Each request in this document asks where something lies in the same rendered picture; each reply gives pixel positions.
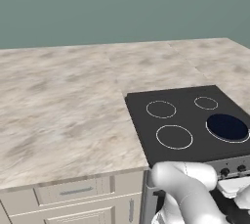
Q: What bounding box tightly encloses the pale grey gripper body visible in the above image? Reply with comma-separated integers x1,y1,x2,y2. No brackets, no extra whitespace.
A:
217,176,250,200

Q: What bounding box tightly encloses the black stove with hob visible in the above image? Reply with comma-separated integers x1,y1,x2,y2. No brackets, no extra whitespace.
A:
124,84,250,224

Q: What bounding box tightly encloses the beige cupboard door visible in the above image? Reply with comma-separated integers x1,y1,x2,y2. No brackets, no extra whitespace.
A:
8,192,144,224

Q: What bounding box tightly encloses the beige drawer front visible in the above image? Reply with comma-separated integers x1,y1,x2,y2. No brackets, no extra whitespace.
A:
32,176,115,207

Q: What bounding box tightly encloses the grey cupboard door handle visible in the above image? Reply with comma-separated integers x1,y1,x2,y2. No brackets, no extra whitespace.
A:
128,199,136,223

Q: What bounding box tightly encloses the grey drawer handle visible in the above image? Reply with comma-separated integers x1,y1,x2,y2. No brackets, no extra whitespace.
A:
60,186,95,197

